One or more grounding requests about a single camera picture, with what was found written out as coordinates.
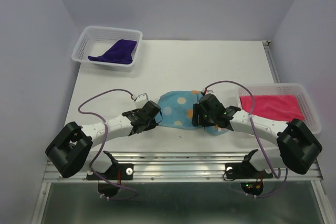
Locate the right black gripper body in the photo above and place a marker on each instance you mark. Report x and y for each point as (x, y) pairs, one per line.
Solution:
(207, 119)

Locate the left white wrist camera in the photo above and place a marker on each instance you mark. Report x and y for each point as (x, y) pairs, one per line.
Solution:
(140, 99)

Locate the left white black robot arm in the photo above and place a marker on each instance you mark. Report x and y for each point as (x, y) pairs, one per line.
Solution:
(70, 149)

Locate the white target basket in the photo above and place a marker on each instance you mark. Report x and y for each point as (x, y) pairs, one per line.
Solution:
(244, 99)

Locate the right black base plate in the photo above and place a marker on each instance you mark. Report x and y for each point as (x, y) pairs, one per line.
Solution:
(242, 171)

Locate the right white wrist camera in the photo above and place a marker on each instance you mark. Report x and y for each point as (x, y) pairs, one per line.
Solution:
(206, 91)

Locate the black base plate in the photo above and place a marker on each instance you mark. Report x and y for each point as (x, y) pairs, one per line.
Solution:
(242, 171)
(122, 171)

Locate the purple towel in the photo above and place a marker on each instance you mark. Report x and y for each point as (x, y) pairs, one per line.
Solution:
(119, 53)

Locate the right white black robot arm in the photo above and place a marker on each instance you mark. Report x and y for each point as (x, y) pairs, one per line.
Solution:
(296, 147)

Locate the light blue towel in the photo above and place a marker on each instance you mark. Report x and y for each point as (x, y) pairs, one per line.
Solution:
(177, 111)

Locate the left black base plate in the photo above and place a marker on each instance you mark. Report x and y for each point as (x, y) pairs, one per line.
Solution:
(122, 171)

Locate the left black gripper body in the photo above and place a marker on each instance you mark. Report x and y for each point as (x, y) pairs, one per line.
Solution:
(150, 124)

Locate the aluminium mounting rail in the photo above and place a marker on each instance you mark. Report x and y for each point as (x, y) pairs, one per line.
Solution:
(165, 167)

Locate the white source basket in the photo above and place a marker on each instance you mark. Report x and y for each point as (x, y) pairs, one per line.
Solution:
(96, 40)

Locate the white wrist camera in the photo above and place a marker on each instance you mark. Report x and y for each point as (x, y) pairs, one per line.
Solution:
(140, 99)
(206, 91)

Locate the pink towel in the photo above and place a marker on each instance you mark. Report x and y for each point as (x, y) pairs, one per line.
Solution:
(277, 107)

